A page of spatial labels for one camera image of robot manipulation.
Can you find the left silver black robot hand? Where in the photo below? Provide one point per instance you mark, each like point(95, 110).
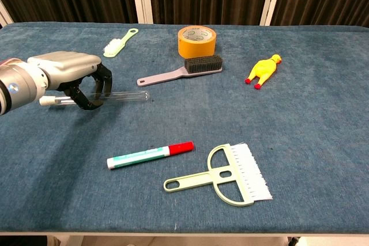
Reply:
point(69, 64)

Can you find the blue felt table mat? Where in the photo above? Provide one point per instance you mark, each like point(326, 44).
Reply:
point(288, 128)

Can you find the mint green wide hand broom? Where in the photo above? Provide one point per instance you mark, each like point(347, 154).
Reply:
point(248, 171)

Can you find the yellow rubber chicken toy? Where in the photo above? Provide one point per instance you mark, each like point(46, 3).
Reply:
point(263, 70)

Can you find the transparent test tube white cap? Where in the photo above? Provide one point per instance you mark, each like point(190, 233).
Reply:
point(129, 96)

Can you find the white marker red cap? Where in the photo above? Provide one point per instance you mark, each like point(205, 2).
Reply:
point(138, 156)

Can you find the small mint green brush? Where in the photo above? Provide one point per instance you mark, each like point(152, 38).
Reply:
point(115, 47)

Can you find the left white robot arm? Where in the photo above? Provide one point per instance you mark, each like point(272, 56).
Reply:
point(20, 84)

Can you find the brown packing tape roll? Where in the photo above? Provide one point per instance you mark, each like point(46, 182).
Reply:
point(196, 47)

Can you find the grey brush black bristles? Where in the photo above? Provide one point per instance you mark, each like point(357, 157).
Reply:
point(201, 64)

